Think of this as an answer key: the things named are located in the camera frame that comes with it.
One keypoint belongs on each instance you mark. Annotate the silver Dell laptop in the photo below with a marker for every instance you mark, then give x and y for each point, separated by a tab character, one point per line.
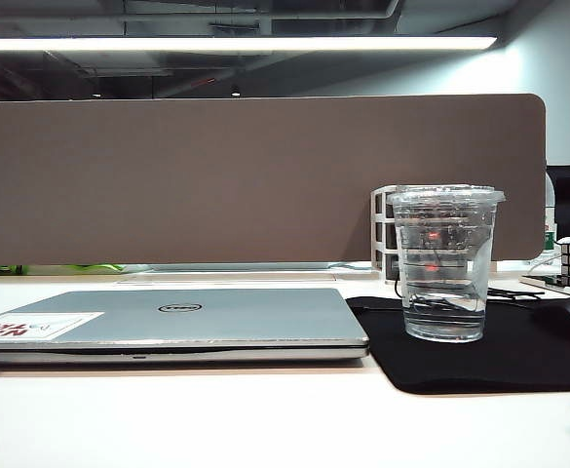
240	317

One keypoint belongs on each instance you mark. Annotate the white sticker with red letters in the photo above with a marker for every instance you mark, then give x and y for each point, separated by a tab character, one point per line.
31	324

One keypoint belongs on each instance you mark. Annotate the brown desk divider panel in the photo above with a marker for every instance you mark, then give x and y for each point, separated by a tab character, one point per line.
216	185

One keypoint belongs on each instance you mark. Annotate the dark green plant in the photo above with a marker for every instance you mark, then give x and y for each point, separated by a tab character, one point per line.
7	269

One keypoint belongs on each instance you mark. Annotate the white black drawer organizer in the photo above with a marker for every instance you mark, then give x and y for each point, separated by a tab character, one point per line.
377	229

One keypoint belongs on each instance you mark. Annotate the black mouse pad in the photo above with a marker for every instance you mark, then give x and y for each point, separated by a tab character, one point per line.
460	365

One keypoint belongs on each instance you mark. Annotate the clear plastic cup with lid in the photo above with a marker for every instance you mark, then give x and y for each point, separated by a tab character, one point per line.
440	312

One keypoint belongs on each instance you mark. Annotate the silver divider base rail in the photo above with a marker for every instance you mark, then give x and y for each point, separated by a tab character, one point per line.
240	266

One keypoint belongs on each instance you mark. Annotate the long ceiling light strip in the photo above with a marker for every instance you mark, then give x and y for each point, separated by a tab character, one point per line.
216	44

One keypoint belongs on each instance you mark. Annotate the bright green object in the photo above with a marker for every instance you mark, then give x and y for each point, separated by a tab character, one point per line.
94	268

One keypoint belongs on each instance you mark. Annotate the flat tan board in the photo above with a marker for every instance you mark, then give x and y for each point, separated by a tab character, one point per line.
543	281

